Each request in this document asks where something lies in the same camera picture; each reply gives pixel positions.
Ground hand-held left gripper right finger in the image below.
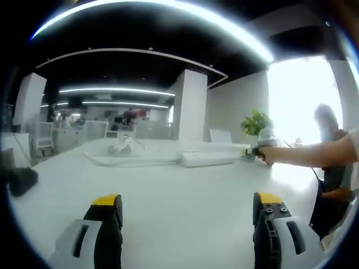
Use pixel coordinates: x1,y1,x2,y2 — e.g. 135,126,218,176
253,192,323,269

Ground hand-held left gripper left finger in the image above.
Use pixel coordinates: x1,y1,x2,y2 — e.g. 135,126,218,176
50,193,123,269

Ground white power strip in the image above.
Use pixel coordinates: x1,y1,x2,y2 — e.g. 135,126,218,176
178,151,242,168

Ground white desk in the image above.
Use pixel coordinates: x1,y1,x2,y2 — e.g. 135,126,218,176
8,137,324,269

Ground person's right hand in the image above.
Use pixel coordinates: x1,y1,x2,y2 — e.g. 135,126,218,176
258,145,278,167

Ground green potted plant white pot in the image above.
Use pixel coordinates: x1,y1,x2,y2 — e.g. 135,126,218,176
240,108,274,145

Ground white flat panel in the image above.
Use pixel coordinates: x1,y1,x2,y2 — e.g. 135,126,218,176
209,128,234,145

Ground person's dark clothed torso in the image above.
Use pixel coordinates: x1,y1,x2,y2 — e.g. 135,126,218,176
309,164,355,242

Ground dark cloth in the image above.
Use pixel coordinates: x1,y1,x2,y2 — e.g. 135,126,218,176
4,166,39,198

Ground grey mesh office chair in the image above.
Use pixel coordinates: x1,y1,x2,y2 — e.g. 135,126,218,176
84,120,109,140
35,121,54,150

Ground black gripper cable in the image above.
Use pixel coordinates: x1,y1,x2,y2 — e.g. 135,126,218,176
280,140,321,182

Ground white cable bundle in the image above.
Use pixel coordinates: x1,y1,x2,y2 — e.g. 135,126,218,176
107,133,147,155

